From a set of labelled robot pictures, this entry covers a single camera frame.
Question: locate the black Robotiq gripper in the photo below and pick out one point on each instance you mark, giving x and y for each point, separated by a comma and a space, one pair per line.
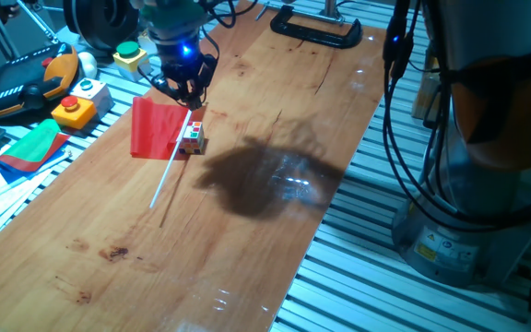
182, 62

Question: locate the red flag with white stick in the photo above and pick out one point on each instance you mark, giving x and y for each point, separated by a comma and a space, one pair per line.
155, 129

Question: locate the person's hand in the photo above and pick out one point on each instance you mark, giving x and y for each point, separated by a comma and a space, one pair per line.
9, 10

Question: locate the small Rubik's cube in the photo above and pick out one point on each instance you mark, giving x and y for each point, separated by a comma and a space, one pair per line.
192, 138

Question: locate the white yellow cardboard box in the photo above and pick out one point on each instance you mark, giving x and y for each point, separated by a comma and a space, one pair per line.
145, 43

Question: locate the yellow box with green button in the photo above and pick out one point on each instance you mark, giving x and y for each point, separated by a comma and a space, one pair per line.
129, 60

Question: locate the white box with green button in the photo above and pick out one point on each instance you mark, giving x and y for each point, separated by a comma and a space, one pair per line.
95, 94

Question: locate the yellow box with red button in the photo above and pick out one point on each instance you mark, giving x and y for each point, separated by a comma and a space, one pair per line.
74, 115

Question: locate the black round reel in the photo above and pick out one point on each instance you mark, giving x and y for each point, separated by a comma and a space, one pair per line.
86, 23

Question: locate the black C-clamp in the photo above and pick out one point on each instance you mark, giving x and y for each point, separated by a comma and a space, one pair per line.
311, 34

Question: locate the black orange teach pendant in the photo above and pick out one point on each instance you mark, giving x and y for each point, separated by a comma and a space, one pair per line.
21, 78

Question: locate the folded green red blue flags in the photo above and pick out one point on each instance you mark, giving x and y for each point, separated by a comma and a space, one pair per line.
30, 147

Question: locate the orange wooden board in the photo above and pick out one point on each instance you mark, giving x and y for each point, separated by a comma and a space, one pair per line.
247, 258

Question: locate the tan wooden block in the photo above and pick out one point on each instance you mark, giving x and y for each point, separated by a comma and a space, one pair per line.
424, 97

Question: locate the silver metal post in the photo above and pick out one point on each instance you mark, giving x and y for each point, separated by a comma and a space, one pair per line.
332, 9

